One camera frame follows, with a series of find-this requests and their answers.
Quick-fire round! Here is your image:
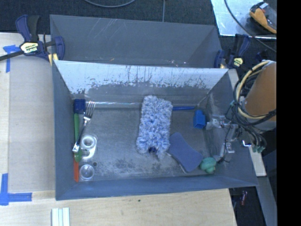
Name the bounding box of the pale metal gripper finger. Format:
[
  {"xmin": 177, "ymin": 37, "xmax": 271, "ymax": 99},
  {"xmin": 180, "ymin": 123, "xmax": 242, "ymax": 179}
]
[
  {"xmin": 206, "ymin": 117, "xmax": 230, "ymax": 130},
  {"xmin": 216, "ymin": 142, "xmax": 236, "ymax": 163}
]

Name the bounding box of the blue plastic block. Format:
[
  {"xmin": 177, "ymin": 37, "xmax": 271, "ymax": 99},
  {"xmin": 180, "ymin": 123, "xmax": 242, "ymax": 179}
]
[{"xmin": 193, "ymin": 109, "xmax": 207, "ymax": 130}]

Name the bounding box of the green toy animal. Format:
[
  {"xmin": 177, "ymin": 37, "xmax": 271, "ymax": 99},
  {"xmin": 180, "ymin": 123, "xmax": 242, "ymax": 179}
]
[{"xmin": 199, "ymin": 157, "xmax": 217, "ymax": 174}]

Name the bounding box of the blue thin rod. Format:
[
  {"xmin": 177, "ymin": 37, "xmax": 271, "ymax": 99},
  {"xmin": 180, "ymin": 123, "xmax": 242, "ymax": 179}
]
[{"xmin": 172, "ymin": 105, "xmax": 196, "ymax": 112}]

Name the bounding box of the blue sponge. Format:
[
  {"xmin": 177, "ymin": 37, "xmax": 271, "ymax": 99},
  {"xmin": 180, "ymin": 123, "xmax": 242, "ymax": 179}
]
[{"xmin": 167, "ymin": 132, "xmax": 204, "ymax": 173}]

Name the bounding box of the blue and white fluffy duster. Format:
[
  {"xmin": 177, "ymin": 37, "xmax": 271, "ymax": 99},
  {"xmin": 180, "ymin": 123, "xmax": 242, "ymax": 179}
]
[{"xmin": 135, "ymin": 95, "xmax": 174, "ymax": 160}]

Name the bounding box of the grey metal bin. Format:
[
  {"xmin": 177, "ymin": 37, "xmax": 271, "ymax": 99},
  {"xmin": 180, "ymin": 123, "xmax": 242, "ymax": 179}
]
[{"xmin": 49, "ymin": 14, "xmax": 260, "ymax": 201}]

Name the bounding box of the silver metal fork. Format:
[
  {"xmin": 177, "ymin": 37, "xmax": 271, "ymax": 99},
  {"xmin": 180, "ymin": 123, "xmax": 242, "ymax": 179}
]
[{"xmin": 72, "ymin": 100, "xmax": 96, "ymax": 153}]

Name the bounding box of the clear plastic cup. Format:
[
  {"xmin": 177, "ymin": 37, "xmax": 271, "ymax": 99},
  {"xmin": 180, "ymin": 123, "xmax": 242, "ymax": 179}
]
[{"xmin": 79, "ymin": 164, "xmax": 95, "ymax": 182}]

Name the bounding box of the blue green orange handled brush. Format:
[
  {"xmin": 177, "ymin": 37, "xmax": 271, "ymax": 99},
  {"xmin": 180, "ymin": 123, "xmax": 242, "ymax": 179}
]
[{"xmin": 72, "ymin": 98, "xmax": 87, "ymax": 183}]

